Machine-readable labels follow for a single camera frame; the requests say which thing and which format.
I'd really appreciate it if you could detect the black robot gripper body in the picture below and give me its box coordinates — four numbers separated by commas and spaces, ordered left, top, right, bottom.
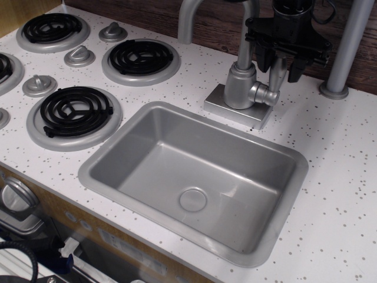
246, 4, 332, 66

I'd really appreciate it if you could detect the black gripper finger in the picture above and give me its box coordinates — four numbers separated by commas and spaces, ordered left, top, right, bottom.
288, 57, 315, 83
255, 44, 276, 71

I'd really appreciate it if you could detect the silver faucet lever handle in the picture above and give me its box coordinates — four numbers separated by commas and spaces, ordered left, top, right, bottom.
250, 57, 287, 107

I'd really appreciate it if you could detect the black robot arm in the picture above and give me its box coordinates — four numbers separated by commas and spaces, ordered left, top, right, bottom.
245, 1, 332, 83

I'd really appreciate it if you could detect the grey vertical support pole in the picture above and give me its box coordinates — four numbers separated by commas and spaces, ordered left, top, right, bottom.
319, 0, 375, 100

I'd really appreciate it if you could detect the silver faucet with base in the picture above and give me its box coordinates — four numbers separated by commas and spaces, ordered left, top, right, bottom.
178, 1, 273, 130

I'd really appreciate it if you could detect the back right stove burner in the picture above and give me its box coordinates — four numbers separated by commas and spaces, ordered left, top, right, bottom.
101, 39, 181, 87

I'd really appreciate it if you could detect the grey plastic sink basin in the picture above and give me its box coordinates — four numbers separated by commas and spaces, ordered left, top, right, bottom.
78, 101, 309, 268

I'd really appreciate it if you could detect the silver stove knob back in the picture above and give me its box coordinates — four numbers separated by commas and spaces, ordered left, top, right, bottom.
98, 22, 128, 42

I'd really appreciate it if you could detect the silver stove knob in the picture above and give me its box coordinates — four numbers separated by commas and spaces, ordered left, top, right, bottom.
22, 75, 58, 97
64, 45, 95, 68
98, 22, 128, 42

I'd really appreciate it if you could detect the silver stove knob middle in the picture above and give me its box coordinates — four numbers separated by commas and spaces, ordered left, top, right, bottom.
64, 45, 95, 68

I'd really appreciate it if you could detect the front right stove burner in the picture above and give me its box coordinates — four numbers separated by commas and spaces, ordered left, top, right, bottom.
27, 86, 123, 152

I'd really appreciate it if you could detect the back left stove burner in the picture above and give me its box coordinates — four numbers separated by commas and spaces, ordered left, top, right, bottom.
16, 13, 90, 54

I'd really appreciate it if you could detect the silver stove knob front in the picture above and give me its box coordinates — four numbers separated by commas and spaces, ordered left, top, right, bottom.
22, 75, 58, 97

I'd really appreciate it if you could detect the left edge stove burner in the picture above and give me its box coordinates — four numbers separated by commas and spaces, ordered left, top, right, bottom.
1, 52, 24, 95

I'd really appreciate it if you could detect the silver oven dial knob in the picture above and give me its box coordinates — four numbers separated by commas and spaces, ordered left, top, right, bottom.
1, 177, 39, 221

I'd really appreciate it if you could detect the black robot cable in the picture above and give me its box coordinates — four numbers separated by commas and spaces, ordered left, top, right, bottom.
310, 0, 336, 24

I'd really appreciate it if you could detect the black corrugated hose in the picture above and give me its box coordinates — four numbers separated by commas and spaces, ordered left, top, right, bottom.
0, 240, 39, 281

